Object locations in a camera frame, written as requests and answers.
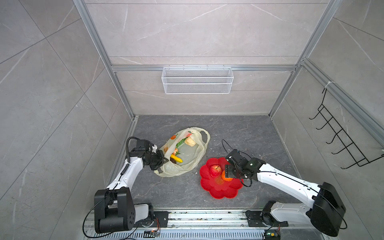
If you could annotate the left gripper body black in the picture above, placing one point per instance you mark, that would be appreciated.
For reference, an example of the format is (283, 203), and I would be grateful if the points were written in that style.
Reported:
(155, 160)

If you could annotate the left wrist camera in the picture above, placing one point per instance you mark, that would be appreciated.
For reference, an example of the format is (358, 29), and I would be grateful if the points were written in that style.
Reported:
(145, 146)

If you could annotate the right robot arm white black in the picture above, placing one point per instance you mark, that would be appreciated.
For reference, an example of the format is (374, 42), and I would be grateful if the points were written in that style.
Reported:
(319, 205)

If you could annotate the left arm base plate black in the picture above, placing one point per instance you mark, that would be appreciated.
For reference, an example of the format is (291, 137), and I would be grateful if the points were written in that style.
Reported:
(157, 219)

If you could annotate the yellow plastic bag fruit print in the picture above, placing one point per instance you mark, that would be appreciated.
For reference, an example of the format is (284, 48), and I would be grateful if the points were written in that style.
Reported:
(191, 156)

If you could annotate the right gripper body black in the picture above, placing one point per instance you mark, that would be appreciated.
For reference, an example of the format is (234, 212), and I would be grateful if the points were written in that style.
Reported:
(231, 172)

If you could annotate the red flower shaped plate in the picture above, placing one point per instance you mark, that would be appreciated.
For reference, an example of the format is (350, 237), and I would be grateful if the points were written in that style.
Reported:
(218, 188)

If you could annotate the aluminium mounting rail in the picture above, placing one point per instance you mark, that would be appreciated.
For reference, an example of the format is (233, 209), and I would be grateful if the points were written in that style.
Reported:
(209, 225)

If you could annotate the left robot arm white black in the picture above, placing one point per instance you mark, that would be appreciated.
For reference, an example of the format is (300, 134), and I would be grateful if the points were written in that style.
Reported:
(114, 209)

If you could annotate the red pink fake apple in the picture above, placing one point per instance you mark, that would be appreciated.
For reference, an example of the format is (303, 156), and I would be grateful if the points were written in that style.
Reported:
(215, 171)

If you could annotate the white wire mesh basket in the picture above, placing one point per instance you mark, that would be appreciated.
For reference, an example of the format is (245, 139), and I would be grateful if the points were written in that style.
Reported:
(197, 80)

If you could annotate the orange fake fruit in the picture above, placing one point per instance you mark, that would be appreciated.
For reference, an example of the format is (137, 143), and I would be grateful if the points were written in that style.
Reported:
(225, 178)

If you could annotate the black wire hook rack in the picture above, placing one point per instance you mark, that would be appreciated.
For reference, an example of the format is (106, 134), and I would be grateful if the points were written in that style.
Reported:
(340, 134)

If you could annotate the green fake grapes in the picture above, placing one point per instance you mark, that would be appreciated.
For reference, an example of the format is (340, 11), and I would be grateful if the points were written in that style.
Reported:
(181, 142)

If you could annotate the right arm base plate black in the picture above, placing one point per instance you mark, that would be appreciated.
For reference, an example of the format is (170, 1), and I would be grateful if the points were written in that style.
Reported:
(263, 219)

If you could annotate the yellow fake banana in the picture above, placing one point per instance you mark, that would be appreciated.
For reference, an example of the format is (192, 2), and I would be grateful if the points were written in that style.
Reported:
(174, 159)

